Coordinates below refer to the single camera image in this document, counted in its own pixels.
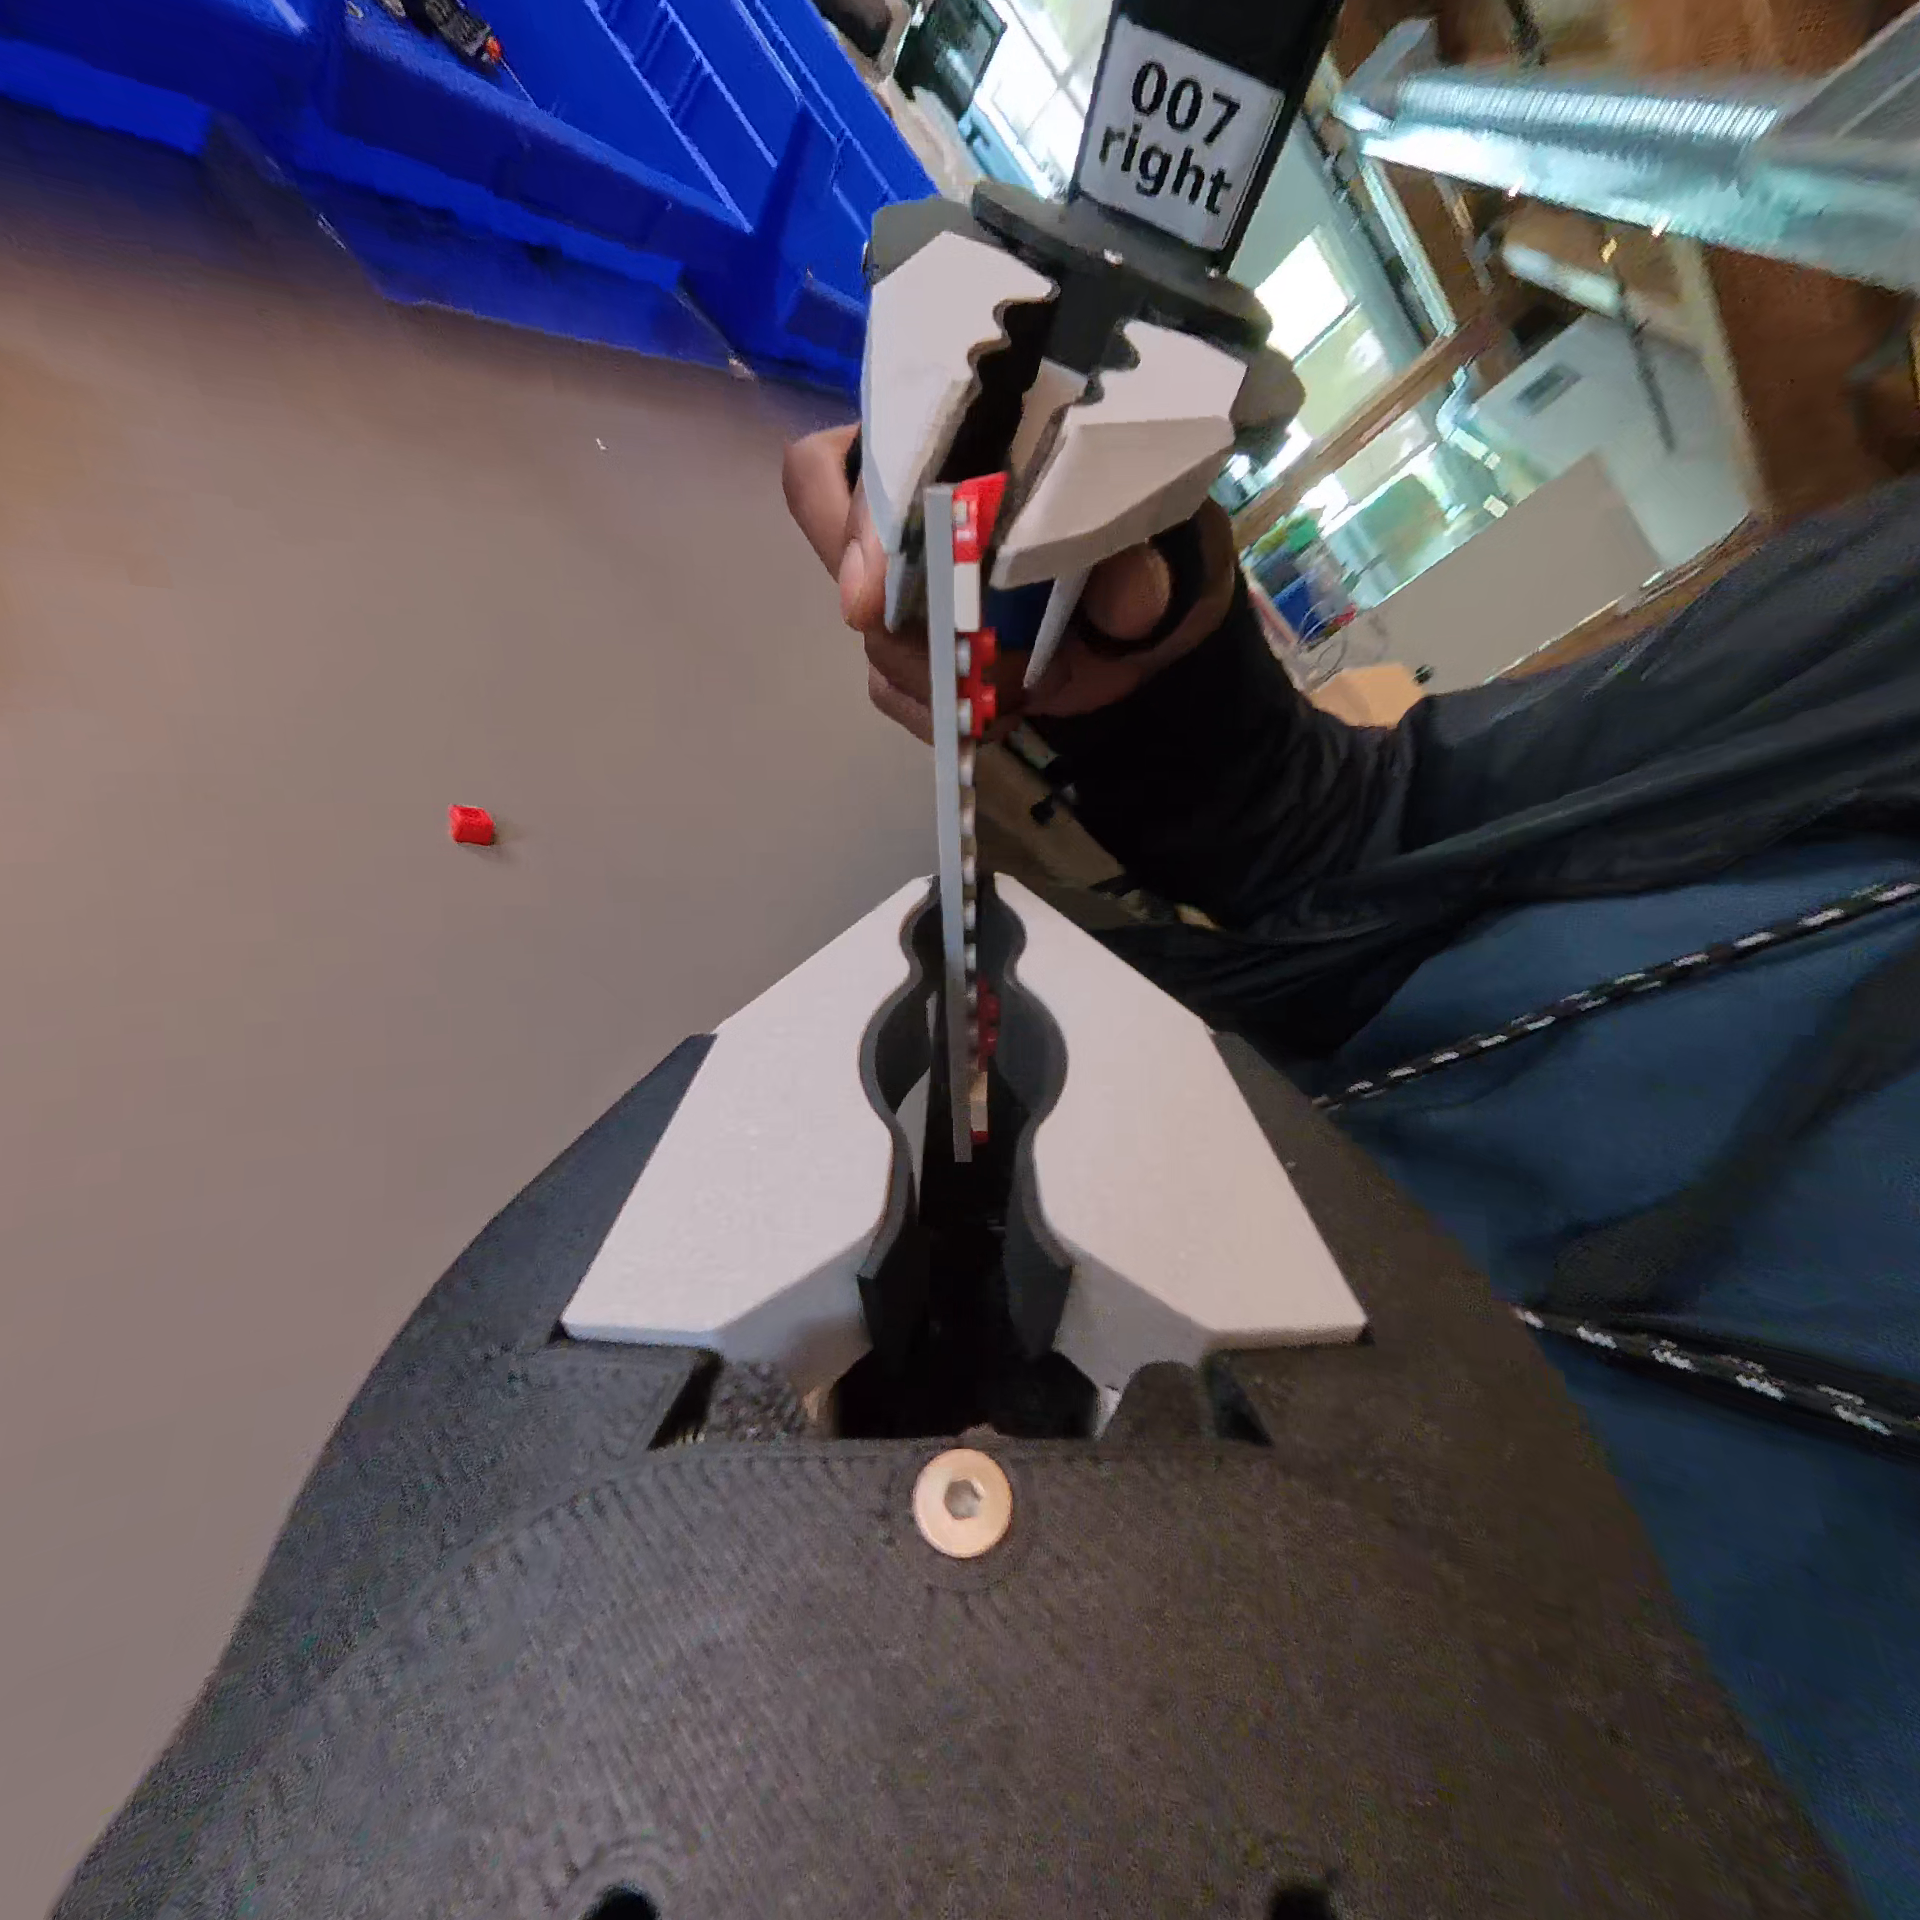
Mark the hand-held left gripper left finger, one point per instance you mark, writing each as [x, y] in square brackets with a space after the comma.
[735, 1185]

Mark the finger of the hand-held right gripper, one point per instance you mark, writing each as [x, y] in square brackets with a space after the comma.
[1140, 452]
[914, 359]

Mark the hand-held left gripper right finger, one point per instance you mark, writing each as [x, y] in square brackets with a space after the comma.
[1199, 1185]

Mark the grey toy brick plate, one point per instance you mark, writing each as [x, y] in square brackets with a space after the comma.
[952, 824]

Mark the small red toy brick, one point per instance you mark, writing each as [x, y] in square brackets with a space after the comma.
[471, 824]

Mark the person's right forearm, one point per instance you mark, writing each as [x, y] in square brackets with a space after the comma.
[1348, 809]

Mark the grey desk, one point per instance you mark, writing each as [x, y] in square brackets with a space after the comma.
[376, 597]

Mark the person's right hand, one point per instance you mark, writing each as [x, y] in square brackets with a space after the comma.
[863, 597]

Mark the cardboard box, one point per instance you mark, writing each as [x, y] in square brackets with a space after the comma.
[1367, 694]

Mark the stack of blue plastic bins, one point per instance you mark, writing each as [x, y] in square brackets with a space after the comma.
[523, 180]

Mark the person's blue garment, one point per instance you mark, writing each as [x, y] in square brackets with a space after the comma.
[1648, 1198]

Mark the silver ventilation duct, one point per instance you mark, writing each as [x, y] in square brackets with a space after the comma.
[1573, 142]

